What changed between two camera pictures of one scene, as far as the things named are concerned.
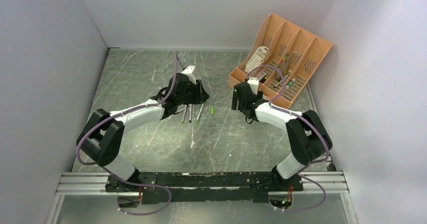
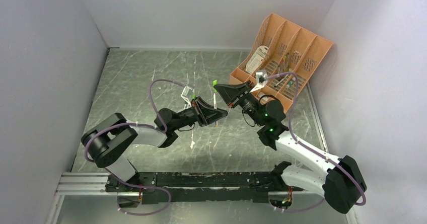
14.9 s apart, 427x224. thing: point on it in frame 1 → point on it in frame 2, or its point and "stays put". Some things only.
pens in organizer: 281,71 stays put
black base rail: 175,188 stays put
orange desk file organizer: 281,61 stays put
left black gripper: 201,94 → 206,114
